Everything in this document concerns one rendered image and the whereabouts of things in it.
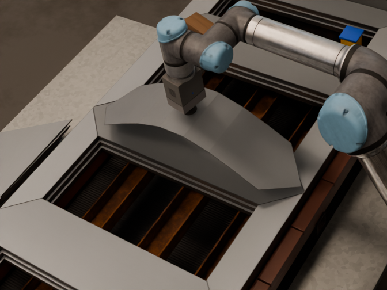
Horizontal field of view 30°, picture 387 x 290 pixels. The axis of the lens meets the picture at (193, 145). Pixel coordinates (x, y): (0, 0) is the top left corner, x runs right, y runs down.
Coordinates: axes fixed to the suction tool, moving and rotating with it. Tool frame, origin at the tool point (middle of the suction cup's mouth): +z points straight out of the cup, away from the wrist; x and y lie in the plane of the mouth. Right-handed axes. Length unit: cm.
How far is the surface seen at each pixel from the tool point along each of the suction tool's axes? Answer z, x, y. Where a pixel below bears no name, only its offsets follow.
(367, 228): 35, 46, -19
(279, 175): 10.1, 27.7, -4.1
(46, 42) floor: 101, -181, -47
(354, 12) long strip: 16, -1, -75
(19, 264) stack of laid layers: 19, -12, 58
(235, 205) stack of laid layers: 19.2, 20.2, 6.3
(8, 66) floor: 101, -182, -22
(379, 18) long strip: 16, 8, -77
